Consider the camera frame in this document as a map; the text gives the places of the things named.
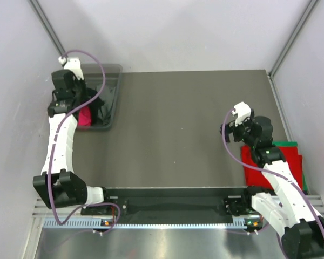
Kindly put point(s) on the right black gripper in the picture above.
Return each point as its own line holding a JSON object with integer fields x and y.
{"x": 231, "y": 127}

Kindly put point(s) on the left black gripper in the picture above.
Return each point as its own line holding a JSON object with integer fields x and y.
{"x": 81, "y": 82}

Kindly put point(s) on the black t shirt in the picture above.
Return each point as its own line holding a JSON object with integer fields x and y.
{"x": 95, "y": 107}

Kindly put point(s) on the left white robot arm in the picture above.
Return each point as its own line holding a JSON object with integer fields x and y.
{"x": 58, "y": 185}

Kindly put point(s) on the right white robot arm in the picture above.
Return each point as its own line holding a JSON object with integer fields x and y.
{"x": 298, "y": 225}

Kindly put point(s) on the pink t shirt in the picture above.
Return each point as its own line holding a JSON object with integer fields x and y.
{"x": 84, "y": 117}

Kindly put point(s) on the grey plastic bin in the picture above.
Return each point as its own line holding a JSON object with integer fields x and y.
{"x": 95, "y": 83}

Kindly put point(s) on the grey t shirt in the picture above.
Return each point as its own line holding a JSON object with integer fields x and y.
{"x": 108, "y": 96}

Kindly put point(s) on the green folded t shirt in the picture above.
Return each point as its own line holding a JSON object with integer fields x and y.
{"x": 295, "y": 161}

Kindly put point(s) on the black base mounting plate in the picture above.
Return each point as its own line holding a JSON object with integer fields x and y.
{"x": 221, "y": 200}

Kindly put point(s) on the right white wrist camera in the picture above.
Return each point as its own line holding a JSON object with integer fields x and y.
{"x": 241, "y": 111}

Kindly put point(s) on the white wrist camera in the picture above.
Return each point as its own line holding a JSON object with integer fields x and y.
{"x": 241, "y": 111}
{"x": 72, "y": 64}

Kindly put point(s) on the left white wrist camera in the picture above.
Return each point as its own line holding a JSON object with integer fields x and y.
{"x": 72, "y": 64}

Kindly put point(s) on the left aluminium frame post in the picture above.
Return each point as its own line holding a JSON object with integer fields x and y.
{"x": 47, "y": 26}

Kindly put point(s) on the aluminium frame post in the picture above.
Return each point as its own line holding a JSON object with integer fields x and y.
{"x": 47, "y": 26}
{"x": 301, "y": 22}

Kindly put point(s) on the grey slotted cable duct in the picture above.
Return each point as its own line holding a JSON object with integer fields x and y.
{"x": 99, "y": 223}

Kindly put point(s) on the right aluminium frame post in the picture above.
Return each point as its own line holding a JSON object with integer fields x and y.
{"x": 301, "y": 22}

